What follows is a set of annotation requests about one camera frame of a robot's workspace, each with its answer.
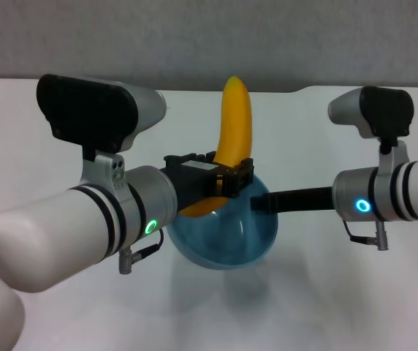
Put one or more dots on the blue bowl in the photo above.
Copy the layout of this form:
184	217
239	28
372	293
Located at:
223	241

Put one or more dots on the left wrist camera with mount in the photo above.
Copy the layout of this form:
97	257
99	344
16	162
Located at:
84	106

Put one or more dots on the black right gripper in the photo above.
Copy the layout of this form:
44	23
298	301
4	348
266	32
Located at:
307	200

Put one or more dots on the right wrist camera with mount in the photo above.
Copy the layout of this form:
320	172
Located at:
384	109

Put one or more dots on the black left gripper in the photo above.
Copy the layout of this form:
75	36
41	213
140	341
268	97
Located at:
190	183

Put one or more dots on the yellow banana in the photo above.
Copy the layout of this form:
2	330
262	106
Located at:
234	124

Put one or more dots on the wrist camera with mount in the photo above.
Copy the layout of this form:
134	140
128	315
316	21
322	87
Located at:
84	106
384	109

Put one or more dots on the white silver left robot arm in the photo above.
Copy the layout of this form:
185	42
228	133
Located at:
66	234

